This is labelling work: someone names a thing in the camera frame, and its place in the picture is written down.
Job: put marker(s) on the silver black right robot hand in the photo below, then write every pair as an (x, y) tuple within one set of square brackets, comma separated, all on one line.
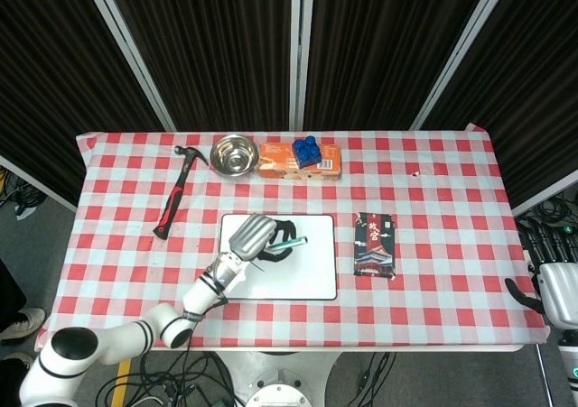
[(560, 294)]

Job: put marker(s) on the beige shoe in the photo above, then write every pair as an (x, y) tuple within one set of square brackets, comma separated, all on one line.
[(25, 323)]

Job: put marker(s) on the stainless steel bowl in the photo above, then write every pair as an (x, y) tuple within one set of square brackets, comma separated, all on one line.
[(234, 156)]

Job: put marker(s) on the blue toy building block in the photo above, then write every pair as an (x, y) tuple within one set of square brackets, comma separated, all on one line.
[(306, 152)]

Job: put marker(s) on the orange cracker box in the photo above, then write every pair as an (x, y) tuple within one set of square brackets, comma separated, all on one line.
[(275, 159)]

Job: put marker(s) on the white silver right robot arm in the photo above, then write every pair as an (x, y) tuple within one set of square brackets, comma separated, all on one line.
[(570, 366)]

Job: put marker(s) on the dark ribbed partition panel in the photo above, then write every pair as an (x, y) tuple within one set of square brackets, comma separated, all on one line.
[(533, 86), (384, 50), (45, 64), (212, 50)]

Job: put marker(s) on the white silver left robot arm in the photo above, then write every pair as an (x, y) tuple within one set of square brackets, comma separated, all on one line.
[(113, 335)]

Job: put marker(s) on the yellow floor tape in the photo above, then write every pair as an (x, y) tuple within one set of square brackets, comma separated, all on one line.
[(121, 382)]

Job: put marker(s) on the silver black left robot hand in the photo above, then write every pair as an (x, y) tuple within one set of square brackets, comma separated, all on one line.
[(250, 237)]

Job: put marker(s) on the black red claw hammer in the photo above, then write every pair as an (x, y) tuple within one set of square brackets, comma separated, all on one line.
[(174, 199)]

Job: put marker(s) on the aluminium partition post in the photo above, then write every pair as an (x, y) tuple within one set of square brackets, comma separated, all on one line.
[(546, 195), (40, 183), (301, 50), (131, 55), (460, 50)]

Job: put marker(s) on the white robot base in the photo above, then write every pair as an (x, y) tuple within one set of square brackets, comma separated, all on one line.
[(280, 380)]

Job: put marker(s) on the white dry-erase board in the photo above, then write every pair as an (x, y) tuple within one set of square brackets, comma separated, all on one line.
[(311, 271)]

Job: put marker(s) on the red white checkered tablecloth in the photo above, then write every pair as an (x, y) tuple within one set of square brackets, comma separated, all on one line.
[(406, 317)]

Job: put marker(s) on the dark packet with palace print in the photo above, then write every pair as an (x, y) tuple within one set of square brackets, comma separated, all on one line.
[(375, 249)]

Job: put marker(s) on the green white whiteboard marker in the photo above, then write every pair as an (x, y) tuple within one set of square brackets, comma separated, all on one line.
[(291, 243)]

